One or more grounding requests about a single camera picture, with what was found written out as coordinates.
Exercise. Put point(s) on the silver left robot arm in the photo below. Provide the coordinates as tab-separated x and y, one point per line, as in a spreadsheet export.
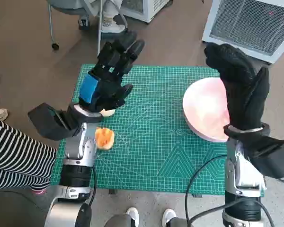
80	146

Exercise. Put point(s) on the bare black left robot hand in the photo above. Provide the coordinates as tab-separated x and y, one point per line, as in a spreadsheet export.
101	92

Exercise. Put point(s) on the round pale bread bun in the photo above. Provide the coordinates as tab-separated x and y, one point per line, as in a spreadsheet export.
108	113

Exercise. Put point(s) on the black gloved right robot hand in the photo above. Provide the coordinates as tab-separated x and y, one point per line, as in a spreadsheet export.
241	94

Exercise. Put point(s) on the pink bowl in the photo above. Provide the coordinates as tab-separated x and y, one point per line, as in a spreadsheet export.
203	111

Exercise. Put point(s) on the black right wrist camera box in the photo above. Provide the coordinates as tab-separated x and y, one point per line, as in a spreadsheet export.
274	160

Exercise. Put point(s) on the long orange striped bread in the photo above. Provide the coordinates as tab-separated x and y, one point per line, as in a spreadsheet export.
105	139

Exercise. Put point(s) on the green cutting mat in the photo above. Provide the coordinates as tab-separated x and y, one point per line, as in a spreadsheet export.
144	142

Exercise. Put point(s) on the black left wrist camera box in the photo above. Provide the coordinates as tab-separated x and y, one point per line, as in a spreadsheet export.
47	123

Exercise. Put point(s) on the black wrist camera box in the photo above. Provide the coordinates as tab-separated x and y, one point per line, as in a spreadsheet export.
274	160
47	123

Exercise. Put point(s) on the grey office chair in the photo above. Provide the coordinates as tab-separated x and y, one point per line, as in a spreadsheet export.
51	23

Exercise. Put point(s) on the large white mesh-front appliance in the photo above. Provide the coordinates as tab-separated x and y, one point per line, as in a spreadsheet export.
251	23

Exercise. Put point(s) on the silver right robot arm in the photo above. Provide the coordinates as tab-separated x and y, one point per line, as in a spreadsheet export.
241	175

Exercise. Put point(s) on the small black table clip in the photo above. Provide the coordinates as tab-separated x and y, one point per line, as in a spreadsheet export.
197	195
112	191

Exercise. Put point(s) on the small white mesh-front appliance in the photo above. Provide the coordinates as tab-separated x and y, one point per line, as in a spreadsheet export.
149	9

